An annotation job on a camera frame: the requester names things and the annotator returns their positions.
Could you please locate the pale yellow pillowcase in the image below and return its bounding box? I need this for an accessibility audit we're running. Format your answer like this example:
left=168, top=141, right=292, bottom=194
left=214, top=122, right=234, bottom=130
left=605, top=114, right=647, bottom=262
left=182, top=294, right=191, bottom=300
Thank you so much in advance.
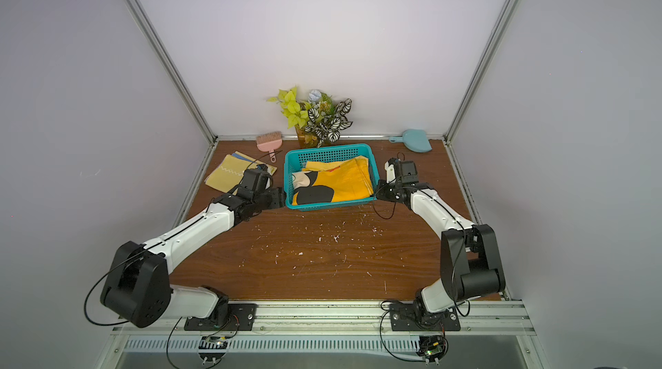
left=204, top=151, right=277, bottom=193

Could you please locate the teal plastic basket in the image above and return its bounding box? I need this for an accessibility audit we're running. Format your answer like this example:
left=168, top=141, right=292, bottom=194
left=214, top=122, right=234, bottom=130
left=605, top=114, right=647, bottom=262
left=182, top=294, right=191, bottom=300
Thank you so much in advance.
left=284, top=143, right=379, bottom=211

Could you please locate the orange yellow cartoon pillowcase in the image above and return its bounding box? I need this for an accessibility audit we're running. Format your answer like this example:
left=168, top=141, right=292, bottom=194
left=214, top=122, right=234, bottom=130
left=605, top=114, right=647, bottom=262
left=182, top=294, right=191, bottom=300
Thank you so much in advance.
left=291, top=155, right=374, bottom=205

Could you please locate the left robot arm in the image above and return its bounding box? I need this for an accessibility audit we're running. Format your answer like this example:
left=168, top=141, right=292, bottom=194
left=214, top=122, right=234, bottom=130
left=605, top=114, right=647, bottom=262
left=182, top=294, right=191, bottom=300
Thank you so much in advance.
left=100, top=164, right=285, bottom=329

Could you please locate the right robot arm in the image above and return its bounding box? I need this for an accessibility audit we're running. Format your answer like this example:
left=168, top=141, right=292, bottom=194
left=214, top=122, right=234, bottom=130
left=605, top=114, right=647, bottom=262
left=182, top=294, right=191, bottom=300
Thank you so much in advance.
left=376, top=158, right=506, bottom=320

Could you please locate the teal dustpan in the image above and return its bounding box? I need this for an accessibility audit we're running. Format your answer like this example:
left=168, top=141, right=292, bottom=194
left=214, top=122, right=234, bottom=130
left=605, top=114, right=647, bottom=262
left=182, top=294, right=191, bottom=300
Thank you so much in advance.
left=389, top=129, right=432, bottom=154

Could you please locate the pink hand brush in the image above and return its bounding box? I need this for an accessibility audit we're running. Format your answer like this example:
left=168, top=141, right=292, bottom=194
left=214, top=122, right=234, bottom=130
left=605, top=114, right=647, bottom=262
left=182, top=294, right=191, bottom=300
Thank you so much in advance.
left=256, top=131, right=283, bottom=163

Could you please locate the artificial plant in vase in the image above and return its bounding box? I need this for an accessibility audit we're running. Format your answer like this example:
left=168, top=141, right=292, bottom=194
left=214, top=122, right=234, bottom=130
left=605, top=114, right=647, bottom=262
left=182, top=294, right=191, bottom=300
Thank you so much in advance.
left=267, top=86, right=353, bottom=148

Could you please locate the left controller board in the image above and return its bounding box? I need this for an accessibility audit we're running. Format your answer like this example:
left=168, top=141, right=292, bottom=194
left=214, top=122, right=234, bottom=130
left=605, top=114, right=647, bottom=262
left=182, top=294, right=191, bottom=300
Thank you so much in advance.
left=198, top=336, right=229, bottom=368

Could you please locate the controller board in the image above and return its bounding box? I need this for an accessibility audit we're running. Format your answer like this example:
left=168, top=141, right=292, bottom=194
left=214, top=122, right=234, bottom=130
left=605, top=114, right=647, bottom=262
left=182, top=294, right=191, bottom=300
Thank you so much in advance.
left=198, top=336, right=229, bottom=368
left=417, top=336, right=449, bottom=366

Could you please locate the right controller board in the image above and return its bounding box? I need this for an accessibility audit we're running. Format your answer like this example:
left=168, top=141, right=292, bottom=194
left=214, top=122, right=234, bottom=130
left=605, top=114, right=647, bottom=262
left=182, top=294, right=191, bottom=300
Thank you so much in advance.
left=417, top=336, right=449, bottom=366

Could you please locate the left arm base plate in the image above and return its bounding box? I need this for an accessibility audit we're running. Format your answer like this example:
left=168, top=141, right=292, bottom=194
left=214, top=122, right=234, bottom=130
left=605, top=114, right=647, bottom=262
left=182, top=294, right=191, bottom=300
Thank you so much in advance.
left=184, top=303, right=258, bottom=332

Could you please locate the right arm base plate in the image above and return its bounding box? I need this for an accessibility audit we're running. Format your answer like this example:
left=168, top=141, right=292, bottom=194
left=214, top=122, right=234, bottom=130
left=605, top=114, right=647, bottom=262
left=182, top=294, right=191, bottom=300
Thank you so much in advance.
left=383, top=302, right=461, bottom=332

